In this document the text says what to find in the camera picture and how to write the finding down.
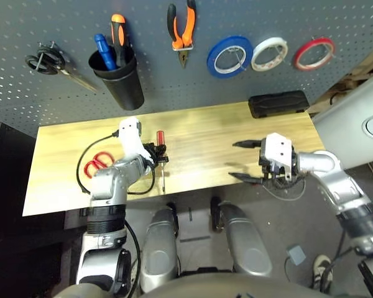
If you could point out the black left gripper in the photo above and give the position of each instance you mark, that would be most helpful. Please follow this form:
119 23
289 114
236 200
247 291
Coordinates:
150 153

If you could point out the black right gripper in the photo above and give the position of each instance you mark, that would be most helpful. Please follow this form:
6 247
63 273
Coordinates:
263 161

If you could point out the red tape roll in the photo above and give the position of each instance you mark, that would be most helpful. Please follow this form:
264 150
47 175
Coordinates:
296 60

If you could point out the orange black needle-nose pliers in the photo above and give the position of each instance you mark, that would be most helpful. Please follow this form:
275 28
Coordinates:
188 28

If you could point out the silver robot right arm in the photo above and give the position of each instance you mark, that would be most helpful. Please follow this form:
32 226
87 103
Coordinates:
338 180

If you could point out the dark grey pegboard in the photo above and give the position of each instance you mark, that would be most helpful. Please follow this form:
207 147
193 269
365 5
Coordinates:
174 87

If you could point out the metal pegboard hook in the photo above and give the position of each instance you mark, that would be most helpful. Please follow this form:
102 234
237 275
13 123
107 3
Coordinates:
281 52
238 59
324 46

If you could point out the black plastic tool case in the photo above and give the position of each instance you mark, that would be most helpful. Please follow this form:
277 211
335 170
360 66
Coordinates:
276 104

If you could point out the black plastic cup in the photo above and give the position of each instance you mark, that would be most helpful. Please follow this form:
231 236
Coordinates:
124 87

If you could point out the silver robot right leg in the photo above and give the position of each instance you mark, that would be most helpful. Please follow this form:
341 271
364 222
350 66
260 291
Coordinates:
245 245

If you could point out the silver robot leg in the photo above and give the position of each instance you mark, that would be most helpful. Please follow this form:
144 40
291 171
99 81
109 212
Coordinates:
245 245
160 248

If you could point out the silver robot left leg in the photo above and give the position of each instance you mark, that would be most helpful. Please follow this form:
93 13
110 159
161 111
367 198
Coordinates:
160 248

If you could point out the grey floor box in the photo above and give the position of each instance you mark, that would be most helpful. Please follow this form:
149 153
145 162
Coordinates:
296 254

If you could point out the blue tape roll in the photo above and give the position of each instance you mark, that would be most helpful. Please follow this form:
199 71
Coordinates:
212 62

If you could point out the white tape roll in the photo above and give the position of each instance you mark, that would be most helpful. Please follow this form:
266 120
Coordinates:
268 41

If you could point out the bystander sneaker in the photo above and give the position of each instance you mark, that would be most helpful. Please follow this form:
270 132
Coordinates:
321 270

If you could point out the grey robot torso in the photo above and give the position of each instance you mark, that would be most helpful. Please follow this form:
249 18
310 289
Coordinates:
220 288

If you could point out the black cabinet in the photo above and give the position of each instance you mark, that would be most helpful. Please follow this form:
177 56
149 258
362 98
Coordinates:
0 149

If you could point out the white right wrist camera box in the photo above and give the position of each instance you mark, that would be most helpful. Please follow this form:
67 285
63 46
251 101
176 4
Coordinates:
278 149

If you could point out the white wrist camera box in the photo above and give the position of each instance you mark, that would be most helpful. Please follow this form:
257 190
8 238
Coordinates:
278 149
129 136

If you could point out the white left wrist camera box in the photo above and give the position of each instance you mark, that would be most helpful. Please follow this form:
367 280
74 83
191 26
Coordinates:
129 136

